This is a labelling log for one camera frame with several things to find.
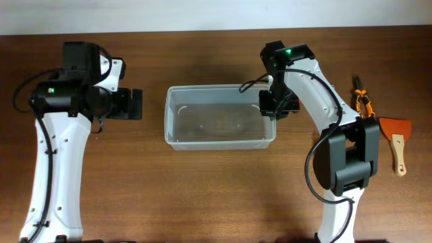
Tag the orange scraper wooden handle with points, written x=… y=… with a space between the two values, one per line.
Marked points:
x=397 y=131

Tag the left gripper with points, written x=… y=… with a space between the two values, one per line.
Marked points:
x=126 y=103

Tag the orange black long-nose pliers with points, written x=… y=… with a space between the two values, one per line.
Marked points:
x=361 y=98

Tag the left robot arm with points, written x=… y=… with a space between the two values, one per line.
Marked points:
x=65 y=105

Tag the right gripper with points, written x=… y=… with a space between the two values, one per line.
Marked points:
x=274 y=108

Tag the clear plastic container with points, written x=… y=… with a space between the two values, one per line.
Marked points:
x=216 y=117

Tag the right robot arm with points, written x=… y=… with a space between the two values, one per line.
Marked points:
x=340 y=165

